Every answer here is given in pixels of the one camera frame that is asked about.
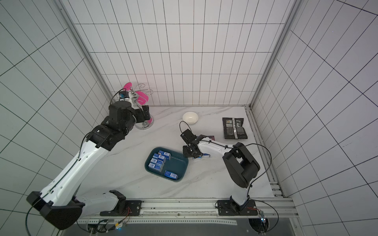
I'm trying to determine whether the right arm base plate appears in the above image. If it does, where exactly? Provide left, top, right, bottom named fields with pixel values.
left=215, top=199, right=259, bottom=216

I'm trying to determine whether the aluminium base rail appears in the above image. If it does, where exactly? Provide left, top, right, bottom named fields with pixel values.
left=75, top=198, right=299, bottom=228

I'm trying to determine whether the pink cup lower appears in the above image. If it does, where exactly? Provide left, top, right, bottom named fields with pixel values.
left=135, top=91, right=149, bottom=106

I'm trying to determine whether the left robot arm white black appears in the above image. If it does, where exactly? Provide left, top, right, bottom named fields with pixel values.
left=27, top=101, right=151, bottom=230

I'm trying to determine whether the black snack bag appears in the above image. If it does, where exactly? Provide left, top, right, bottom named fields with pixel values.
left=222, top=118, right=248, bottom=140

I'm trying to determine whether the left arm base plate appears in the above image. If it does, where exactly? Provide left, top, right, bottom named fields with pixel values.
left=100, top=200, right=142, bottom=217

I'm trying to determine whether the pink cup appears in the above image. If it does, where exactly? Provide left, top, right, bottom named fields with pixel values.
left=123, top=82, right=133, bottom=91
left=135, top=91, right=149, bottom=106

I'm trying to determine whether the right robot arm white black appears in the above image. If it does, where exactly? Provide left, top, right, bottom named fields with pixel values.
left=181, top=133, right=261, bottom=208

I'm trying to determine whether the pink cup upper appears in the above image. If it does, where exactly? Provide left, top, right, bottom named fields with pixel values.
left=123, top=82, right=133, bottom=91

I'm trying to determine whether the blue tissue pack front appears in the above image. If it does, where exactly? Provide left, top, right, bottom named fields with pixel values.
left=164, top=171, right=178, bottom=180

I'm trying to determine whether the white bowl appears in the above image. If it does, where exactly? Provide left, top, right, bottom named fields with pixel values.
left=182, top=111, right=199, bottom=124

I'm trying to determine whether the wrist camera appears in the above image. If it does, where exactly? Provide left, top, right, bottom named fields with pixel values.
left=180, top=129, right=197, bottom=145
left=119, top=90, right=129, bottom=100

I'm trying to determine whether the chrome cup holder stand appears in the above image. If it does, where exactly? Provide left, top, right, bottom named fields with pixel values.
left=114, top=82, right=154, bottom=130

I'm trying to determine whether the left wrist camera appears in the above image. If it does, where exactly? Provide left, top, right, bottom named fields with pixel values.
left=119, top=90, right=129, bottom=100

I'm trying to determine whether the light blue tissue pack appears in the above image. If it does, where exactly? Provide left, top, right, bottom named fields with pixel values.
left=193, top=155, right=211, bottom=160

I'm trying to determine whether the teal storage tray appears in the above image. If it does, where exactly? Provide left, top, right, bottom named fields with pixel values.
left=144, top=147, right=189, bottom=182

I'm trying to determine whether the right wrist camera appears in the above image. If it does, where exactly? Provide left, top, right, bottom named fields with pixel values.
left=180, top=129, right=197, bottom=145

